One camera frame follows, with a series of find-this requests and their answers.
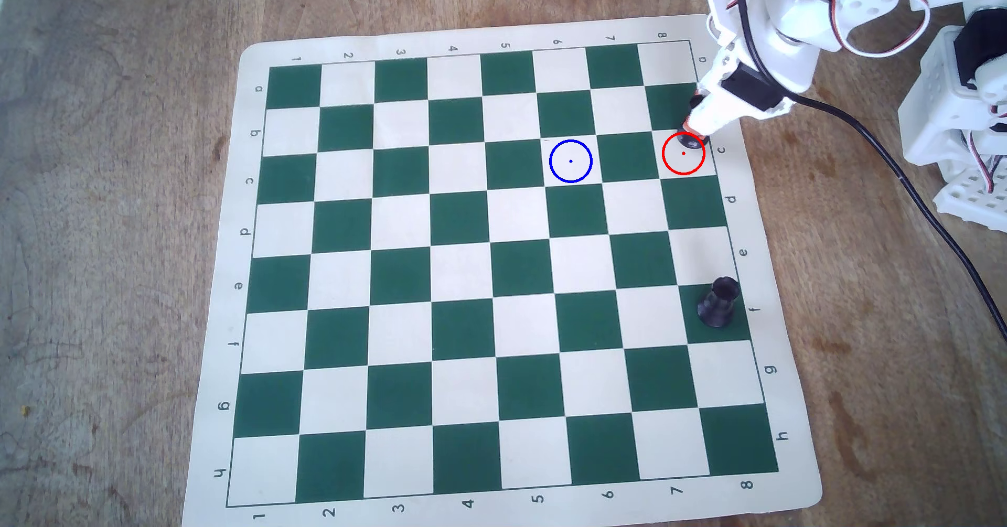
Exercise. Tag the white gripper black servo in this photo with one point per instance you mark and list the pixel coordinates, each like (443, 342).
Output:
(721, 110)

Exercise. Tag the black chess pawn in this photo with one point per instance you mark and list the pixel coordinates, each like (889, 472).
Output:
(695, 105)

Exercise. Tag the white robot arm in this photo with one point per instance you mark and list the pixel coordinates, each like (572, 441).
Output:
(956, 114)

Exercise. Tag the black chess rook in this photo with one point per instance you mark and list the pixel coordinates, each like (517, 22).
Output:
(718, 303)

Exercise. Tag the green white chess mat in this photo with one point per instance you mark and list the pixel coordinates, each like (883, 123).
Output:
(464, 275)

